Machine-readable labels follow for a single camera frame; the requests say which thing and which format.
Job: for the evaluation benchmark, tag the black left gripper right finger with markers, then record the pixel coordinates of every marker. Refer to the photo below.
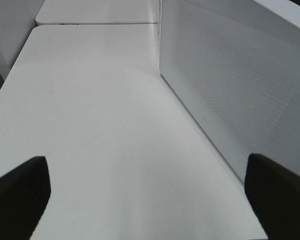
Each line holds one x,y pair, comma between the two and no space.
273,193

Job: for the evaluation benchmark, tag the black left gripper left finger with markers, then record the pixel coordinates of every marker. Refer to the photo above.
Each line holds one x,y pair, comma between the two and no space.
24,194

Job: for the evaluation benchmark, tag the white microwave door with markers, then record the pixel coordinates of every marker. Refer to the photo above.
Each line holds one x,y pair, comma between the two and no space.
235,65

